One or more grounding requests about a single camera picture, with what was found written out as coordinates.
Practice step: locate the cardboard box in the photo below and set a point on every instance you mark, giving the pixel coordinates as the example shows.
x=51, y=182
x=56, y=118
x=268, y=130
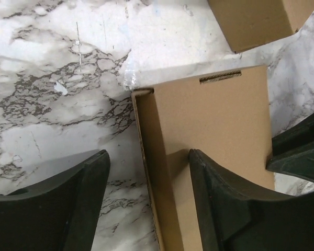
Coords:
x=247, y=24
x=224, y=114

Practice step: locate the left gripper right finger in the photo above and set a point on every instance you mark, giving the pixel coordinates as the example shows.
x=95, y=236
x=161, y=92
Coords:
x=236, y=214

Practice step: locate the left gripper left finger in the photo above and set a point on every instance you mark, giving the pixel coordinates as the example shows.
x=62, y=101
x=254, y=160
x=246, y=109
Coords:
x=58, y=213

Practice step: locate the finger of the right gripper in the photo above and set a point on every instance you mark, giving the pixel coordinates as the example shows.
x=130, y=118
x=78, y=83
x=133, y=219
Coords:
x=298, y=162
x=299, y=135

